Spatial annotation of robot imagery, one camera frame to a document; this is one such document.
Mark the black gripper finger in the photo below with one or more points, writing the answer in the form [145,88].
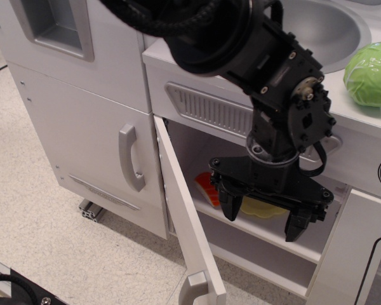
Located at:
[296,224]
[230,200]

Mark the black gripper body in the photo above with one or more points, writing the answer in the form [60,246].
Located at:
[284,186]

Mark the white cabinet door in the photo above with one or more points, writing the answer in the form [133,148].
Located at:
[190,233]

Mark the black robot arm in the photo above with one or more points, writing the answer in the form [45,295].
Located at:
[244,42]

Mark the white toy kitchen cabinet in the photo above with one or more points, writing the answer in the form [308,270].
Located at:
[44,236]

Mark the yellow toy plate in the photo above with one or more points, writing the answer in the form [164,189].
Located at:
[260,209]

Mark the orange toy salmon sushi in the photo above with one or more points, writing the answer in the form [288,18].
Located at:
[208,191]

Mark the white oven door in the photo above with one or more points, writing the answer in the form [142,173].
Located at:
[353,254]

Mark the grey vent grille panel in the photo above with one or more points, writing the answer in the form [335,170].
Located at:
[206,106]

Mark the green toy cabbage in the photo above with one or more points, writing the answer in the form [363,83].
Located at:
[362,77]

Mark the silver fridge emblem trim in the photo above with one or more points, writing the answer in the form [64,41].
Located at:
[104,194]

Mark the silver sink bowl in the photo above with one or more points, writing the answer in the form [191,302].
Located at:
[330,30]

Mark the grey recessed dispenser panel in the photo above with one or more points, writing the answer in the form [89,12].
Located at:
[62,26]

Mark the grey cabinet door handle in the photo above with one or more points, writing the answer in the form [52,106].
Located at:
[194,286]

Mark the grey fridge door handle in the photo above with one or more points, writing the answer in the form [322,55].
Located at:
[126,139]

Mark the aluminium extrusion frame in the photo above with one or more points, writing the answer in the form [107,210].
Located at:
[91,211]

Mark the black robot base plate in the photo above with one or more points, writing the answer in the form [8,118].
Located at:
[24,291]

